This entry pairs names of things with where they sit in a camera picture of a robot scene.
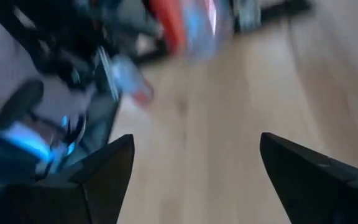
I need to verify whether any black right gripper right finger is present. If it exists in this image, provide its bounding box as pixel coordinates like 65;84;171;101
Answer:
259;132;358;224

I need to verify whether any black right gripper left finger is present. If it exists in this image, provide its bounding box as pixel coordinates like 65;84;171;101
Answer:
0;133;135;224

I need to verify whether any silver orange soda can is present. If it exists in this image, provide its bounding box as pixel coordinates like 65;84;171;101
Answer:
109;53;155;108

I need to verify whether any red Fanta strawberry can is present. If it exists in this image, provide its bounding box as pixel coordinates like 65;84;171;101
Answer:
147;0;232;62

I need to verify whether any black aluminium table frame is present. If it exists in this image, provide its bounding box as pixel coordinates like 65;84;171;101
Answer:
233;0;313;34

